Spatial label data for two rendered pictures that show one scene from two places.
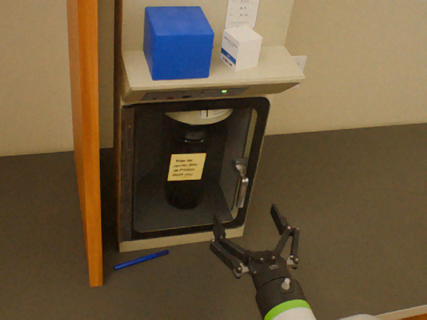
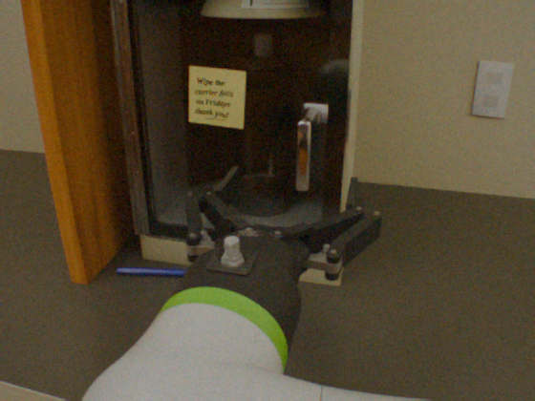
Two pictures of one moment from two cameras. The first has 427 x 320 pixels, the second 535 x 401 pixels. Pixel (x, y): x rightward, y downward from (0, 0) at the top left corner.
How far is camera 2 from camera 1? 86 cm
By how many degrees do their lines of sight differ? 33
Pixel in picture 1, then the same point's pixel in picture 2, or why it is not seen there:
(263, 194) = (411, 246)
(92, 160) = (32, 18)
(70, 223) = not seen: hidden behind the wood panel
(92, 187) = (40, 73)
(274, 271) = (242, 240)
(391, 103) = not seen: outside the picture
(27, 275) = (23, 250)
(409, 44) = not seen: outside the picture
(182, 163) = (208, 87)
